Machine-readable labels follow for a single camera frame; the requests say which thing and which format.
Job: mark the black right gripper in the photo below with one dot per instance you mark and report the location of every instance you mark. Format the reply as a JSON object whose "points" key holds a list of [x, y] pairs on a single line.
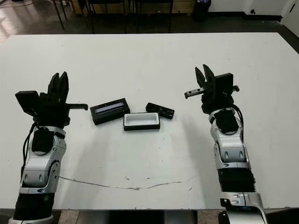
{"points": [[217, 100]]}

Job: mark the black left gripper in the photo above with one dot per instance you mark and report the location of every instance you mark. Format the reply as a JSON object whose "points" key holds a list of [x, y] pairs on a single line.
{"points": [[52, 112]]}

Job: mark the slim black camera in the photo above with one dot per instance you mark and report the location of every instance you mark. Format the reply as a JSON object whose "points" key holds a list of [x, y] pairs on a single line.
{"points": [[160, 110]]}

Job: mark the black box lid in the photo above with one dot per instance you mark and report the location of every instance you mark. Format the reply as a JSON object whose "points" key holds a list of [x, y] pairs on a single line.
{"points": [[109, 115]]}

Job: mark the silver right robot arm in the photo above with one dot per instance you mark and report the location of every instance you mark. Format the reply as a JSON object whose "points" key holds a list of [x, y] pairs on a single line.
{"points": [[233, 149]]}

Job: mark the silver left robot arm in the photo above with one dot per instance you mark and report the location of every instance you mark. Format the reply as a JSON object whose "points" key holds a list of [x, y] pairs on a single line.
{"points": [[39, 163]]}

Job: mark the black box base white insert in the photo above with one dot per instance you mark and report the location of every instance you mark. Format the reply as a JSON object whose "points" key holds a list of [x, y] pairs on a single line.
{"points": [[141, 128]]}

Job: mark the black trash bin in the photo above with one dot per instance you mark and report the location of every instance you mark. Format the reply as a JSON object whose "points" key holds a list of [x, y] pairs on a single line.
{"points": [[202, 10]]}

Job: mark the black chair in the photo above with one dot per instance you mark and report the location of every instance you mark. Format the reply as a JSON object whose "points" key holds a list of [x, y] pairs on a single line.
{"points": [[170, 14], [91, 14]]}

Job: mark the light wooden board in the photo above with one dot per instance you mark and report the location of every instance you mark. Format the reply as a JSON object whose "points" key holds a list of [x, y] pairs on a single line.
{"points": [[132, 8]]}

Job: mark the white door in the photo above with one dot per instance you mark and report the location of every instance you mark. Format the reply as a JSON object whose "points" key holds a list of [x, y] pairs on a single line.
{"points": [[290, 11]]}

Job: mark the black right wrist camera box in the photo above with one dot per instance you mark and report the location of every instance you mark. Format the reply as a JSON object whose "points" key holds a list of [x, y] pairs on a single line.
{"points": [[224, 82]]}

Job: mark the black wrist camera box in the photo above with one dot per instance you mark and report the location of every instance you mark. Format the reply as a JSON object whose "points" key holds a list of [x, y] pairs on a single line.
{"points": [[224, 82], [26, 101]]}

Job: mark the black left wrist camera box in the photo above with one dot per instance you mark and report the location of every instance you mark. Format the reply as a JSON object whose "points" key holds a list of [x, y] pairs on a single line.
{"points": [[26, 101]]}

